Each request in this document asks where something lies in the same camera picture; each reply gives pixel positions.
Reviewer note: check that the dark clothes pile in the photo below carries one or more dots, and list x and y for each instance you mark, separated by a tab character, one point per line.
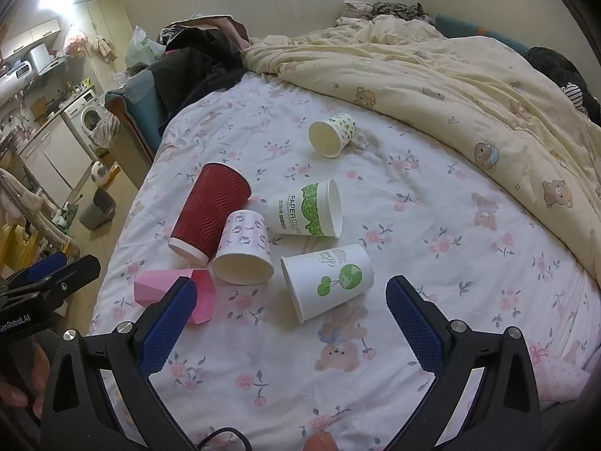
197	70

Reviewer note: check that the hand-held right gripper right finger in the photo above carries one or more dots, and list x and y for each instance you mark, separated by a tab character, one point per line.
413	324

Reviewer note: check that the beige wall cabinets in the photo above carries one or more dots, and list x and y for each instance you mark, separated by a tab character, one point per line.
28	37

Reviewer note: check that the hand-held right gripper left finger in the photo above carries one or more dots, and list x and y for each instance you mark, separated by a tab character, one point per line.
169	324

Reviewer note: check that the teal bed frame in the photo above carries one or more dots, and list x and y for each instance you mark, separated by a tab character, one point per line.
136	112

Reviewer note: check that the white cup with pink print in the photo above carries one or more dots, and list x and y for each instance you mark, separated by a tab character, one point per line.
244	237

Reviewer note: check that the yellow bear print quilt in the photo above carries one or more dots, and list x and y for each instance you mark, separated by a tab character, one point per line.
422	70

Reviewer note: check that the pink dotted pillow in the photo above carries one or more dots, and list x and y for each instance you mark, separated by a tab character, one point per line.
558	378

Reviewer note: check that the dark patterned cloth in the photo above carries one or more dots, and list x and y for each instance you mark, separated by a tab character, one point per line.
394	9

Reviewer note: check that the pink hanging bundle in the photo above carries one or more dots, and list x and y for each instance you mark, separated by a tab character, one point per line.
75	40

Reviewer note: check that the beige hanging clothes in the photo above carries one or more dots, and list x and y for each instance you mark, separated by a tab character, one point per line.
104	47

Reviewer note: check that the yellow chair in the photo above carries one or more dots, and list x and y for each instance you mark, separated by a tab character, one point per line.
19	244

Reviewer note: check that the white plastic bag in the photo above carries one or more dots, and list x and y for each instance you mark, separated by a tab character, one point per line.
141	49

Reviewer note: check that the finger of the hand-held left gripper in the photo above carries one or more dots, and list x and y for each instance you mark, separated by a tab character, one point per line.
77	270
44	265

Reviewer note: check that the small green patterned cup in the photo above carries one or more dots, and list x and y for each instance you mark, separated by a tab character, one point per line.
345	127

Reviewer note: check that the white range hood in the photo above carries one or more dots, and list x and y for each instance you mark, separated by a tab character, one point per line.
40	56

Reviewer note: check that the black plush cloth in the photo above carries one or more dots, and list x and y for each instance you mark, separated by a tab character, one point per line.
554	68

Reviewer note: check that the pink faceted cup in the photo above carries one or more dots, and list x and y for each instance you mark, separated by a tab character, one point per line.
150	286

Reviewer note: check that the white washing machine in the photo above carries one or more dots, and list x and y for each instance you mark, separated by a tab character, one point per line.
87	115

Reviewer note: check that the white cup with green globe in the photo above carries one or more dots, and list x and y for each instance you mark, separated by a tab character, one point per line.
319	272

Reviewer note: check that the floral bed sheet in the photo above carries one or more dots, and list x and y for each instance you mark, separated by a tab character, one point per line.
422	244

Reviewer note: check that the grey trash bin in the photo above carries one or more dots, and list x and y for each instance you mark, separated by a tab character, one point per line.
96	209

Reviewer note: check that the red ribbed paper cup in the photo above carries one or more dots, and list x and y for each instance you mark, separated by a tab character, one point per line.
211	206

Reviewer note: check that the black white striped cloth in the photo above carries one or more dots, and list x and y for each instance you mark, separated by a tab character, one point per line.
575	96

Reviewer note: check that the teal headboard cushion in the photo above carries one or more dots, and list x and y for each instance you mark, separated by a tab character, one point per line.
469	33

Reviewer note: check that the person's right hand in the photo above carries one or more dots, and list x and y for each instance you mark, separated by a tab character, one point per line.
321	444

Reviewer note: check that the white water heater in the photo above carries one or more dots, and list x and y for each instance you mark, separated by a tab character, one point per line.
16	77

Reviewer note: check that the person's left hand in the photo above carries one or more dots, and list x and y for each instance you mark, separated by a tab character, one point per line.
40	371

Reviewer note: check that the white cup with green leaves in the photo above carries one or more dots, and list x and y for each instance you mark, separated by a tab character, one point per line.
296	211

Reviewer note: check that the white counter cabinet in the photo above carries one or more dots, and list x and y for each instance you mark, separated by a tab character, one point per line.
56	150

